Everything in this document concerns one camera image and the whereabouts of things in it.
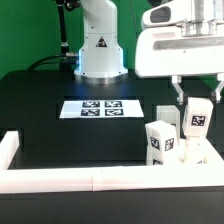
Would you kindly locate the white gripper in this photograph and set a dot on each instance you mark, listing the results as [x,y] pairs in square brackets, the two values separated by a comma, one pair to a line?
[164,52]

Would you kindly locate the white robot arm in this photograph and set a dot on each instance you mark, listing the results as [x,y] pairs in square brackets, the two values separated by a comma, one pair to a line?
[101,58]

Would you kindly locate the white U-shaped fence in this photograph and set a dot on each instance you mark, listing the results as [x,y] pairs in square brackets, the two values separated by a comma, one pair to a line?
[101,178]

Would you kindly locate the white marker sheet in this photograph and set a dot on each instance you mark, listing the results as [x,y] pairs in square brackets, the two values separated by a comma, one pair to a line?
[101,109]

